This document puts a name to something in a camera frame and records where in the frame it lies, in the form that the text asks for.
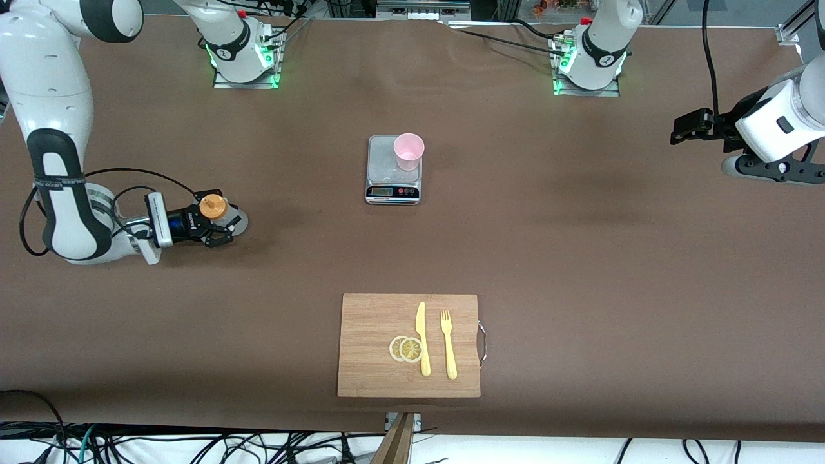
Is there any pink plastic cup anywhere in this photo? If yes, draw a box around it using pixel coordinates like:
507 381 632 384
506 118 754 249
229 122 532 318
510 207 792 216
393 133 425 172

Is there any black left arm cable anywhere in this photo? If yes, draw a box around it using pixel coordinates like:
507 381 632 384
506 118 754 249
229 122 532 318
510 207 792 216
701 0 723 120

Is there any black floor cable loop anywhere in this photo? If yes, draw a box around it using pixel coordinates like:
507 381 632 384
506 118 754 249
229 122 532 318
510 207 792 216
0 389 65 445

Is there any clear sauce bottle orange cap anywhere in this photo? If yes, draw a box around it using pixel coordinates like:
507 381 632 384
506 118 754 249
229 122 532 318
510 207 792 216
199 193 249 237

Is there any wooden cutting board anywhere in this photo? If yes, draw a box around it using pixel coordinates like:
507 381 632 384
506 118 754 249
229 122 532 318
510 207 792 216
336 293 489 398

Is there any aluminium frame corner bracket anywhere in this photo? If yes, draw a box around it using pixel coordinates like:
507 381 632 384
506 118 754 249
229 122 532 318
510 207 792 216
775 0 825 46

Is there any grey metal frame rail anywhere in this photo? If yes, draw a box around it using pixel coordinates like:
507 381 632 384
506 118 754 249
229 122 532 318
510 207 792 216
377 0 471 23

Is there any silver digital kitchen scale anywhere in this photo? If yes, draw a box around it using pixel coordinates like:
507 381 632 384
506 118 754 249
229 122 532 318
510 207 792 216
365 134 423 206

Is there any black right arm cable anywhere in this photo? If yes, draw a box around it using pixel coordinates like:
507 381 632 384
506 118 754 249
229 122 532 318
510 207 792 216
84 168 197 194

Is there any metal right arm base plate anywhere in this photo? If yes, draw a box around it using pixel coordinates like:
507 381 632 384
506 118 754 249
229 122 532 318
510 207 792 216
213 26 282 90

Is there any wooden post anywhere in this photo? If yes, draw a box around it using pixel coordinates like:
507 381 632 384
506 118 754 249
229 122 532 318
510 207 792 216
371 412 416 464

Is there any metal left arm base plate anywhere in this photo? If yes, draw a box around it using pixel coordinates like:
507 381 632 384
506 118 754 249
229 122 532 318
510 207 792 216
553 35 621 97

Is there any teal floor cable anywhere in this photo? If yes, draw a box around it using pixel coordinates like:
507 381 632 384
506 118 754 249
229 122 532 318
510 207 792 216
76 425 96 464

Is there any yellow plastic knife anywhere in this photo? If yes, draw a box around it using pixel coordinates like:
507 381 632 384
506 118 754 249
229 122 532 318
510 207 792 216
415 301 431 378

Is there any black base power cable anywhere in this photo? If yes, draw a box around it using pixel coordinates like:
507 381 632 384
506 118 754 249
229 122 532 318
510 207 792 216
445 19 571 55

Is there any yellow plastic fork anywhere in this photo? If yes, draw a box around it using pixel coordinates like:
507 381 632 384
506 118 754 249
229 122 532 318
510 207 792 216
440 309 458 380

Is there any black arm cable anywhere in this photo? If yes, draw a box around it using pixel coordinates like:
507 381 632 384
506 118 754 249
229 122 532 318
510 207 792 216
701 0 723 120
84 168 197 194

